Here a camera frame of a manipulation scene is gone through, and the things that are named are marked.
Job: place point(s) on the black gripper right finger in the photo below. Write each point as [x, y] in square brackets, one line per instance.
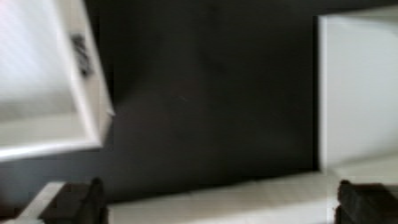
[366, 203]

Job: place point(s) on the white L-shaped border wall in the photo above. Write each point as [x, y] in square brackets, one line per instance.
[289, 200]

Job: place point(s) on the white drawer cabinet shell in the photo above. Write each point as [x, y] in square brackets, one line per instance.
[357, 88]

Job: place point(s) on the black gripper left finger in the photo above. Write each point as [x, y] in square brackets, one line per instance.
[67, 203]

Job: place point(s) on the white drawer box front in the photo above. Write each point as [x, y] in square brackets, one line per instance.
[55, 106]

